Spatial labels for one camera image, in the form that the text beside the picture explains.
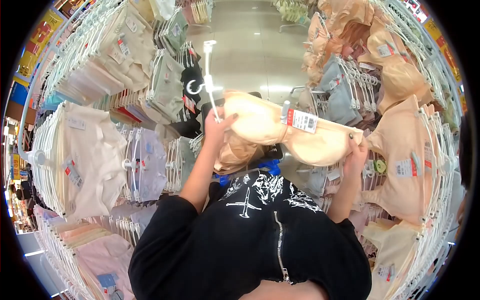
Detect heap of peach bras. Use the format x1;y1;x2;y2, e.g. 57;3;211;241
214;130;269;176

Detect distant garment rack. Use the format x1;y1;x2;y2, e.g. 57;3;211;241
272;0;320;33
187;0;215;33

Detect shopping cart with blue handle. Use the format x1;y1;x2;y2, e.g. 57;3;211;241
201;91;286;188

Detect person's left hand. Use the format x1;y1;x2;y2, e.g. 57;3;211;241
203;107;239;150

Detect person's body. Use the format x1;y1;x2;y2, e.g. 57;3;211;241
128;170;373;300

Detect peach bra with price tag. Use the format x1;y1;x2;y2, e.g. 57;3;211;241
223;90;364;167

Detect person's left fingers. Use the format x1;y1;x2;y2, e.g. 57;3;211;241
205;107;225;124

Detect full shop shelf of underwear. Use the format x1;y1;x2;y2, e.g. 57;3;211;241
17;0;206;300

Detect person's left thumb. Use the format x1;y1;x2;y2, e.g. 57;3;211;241
223;113;239;131

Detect full shop shelf of bras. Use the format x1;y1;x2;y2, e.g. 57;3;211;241
295;0;465;300

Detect yellow hanging banner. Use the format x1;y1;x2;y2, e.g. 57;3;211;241
17;8;65;80
423;17;463;84

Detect person's right hand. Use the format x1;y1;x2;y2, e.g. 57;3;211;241
343;133;370;176

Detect white plastic hanger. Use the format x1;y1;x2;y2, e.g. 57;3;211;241
186;39;223;124

